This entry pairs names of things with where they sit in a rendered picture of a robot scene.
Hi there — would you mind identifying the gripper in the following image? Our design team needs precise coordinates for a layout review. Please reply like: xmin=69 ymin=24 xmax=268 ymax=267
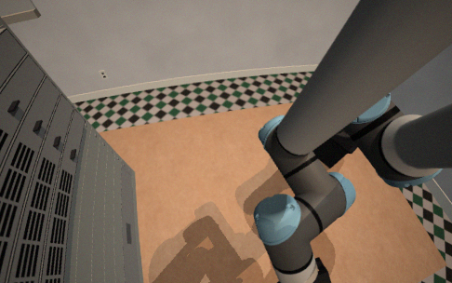
xmin=313 ymin=257 xmax=331 ymax=283

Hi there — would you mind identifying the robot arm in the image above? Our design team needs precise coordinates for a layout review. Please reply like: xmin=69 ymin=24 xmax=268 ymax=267
xmin=254 ymin=0 xmax=452 ymax=283

